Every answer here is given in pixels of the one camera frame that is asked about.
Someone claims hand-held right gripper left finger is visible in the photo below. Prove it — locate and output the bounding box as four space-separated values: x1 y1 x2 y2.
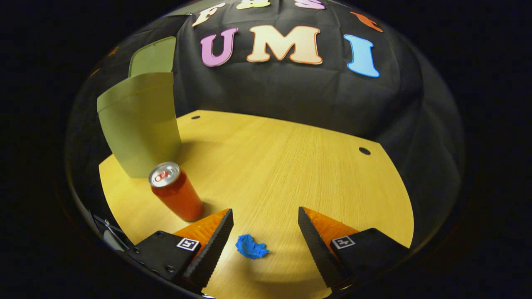
129 208 234 291

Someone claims red pop can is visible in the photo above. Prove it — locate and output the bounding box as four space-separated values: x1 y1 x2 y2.
148 162 204 222

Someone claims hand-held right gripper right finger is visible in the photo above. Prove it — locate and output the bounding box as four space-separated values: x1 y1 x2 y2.
298 206 410 289

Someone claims pale green desktop garbage bin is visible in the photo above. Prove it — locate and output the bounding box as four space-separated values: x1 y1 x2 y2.
97 37 182 179

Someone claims blue paper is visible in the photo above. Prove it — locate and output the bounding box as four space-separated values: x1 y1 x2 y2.
236 234 270 260

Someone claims black backdrop cloth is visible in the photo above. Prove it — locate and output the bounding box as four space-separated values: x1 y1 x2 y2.
66 0 464 250

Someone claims wooden desktop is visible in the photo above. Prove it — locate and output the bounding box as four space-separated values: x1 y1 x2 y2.
99 110 415 299

